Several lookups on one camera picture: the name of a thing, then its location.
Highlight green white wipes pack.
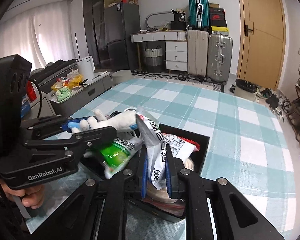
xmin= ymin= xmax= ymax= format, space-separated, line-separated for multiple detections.
xmin=83 ymin=137 xmax=143 ymax=180

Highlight white plush toy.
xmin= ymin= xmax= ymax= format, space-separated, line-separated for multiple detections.
xmin=70 ymin=108 xmax=138 ymax=133

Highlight grey foil pouch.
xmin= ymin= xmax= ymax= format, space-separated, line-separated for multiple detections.
xmin=136 ymin=107 xmax=180 ymax=190

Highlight red white tissue pack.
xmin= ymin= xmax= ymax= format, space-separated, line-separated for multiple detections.
xmin=163 ymin=133 xmax=200 ymax=161

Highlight person's left hand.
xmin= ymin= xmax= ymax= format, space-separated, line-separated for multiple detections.
xmin=0 ymin=179 xmax=45 ymax=210

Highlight grey storage cabinet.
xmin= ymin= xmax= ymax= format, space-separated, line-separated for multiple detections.
xmin=46 ymin=72 xmax=111 ymax=117

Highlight yellow snack bags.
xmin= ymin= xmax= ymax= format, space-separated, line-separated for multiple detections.
xmin=51 ymin=74 xmax=83 ymax=102

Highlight red can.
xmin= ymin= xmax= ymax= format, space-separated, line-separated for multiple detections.
xmin=26 ymin=81 xmax=37 ymax=102

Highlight white kettle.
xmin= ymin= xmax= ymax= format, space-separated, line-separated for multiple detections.
xmin=76 ymin=56 xmax=95 ymax=81

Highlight teal checkered tablecloth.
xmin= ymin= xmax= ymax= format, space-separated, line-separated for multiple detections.
xmin=25 ymin=77 xmax=297 ymax=240

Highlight round white stool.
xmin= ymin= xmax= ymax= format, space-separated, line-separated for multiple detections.
xmin=111 ymin=69 xmax=132 ymax=86

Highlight black cardboard shoe box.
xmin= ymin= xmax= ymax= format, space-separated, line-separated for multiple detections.
xmin=79 ymin=110 xmax=211 ymax=224

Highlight white curtain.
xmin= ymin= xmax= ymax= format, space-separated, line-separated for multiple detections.
xmin=0 ymin=1 xmax=75 ymax=70

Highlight striped laundry basket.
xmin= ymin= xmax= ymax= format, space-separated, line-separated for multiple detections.
xmin=143 ymin=46 xmax=165 ymax=74

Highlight dark grey refrigerator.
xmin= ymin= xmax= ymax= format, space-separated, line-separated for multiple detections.
xmin=104 ymin=2 xmax=140 ymax=72

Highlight shoes on floor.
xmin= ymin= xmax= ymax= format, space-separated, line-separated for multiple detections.
xmin=255 ymin=88 xmax=291 ymax=122

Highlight black trash bin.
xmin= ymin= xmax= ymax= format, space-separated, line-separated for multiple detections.
xmin=235 ymin=79 xmax=258 ymax=101

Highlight black tall cabinet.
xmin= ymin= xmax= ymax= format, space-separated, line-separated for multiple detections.
xmin=82 ymin=0 xmax=104 ymax=68

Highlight white drawer desk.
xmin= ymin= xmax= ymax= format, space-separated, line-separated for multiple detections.
xmin=131 ymin=30 xmax=187 ymax=72

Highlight black bag on desk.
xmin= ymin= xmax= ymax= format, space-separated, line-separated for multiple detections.
xmin=170 ymin=9 xmax=186 ymax=30

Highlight beige suitcase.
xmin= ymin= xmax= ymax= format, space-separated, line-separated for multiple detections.
xmin=187 ymin=30 xmax=209 ymax=77

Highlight silver suitcase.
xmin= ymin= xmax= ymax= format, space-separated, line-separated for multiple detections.
xmin=206 ymin=34 xmax=233 ymax=85

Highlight teal suitcase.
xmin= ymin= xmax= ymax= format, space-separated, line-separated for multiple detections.
xmin=189 ymin=0 xmax=210 ymax=31

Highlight stacked shoe boxes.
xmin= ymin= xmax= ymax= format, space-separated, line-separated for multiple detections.
xmin=209 ymin=3 xmax=229 ymax=36

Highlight wooden door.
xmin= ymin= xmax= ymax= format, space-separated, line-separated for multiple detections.
xmin=237 ymin=0 xmax=286 ymax=89

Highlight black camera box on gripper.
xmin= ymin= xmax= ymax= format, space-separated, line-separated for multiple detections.
xmin=0 ymin=54 xmax=32 ymax=157

